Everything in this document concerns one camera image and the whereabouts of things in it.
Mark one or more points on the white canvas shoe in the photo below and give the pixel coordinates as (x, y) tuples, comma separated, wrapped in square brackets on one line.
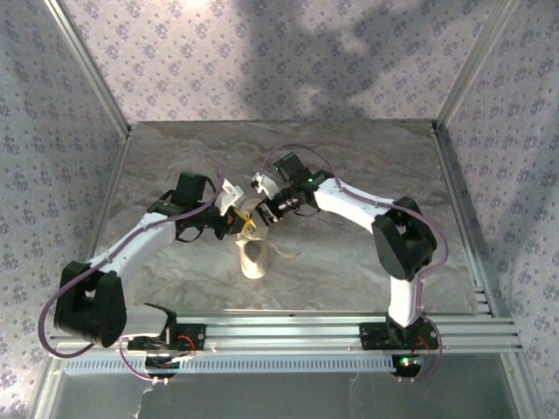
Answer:
[(255, 262)]

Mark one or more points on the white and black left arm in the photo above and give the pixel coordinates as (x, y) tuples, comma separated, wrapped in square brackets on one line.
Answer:
[(140, 240)]

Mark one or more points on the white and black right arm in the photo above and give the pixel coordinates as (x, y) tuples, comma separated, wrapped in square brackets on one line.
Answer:
[(349, 203)]

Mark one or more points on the aluminium table side rail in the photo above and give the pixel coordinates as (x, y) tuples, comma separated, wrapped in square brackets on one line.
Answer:
[(114, 183), (460, 196)]

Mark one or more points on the aluminium base rail beam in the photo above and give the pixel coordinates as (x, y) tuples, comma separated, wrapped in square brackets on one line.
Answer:
[(284, 331)]

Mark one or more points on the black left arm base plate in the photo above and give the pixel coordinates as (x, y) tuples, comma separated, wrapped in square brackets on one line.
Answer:
[(196, 338)]

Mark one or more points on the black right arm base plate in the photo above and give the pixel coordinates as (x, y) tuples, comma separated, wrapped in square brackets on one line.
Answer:
[(371, 336)]

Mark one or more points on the aluminium frame post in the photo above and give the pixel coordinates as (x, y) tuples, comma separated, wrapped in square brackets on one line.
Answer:
[(472, 65), (89, 65)]

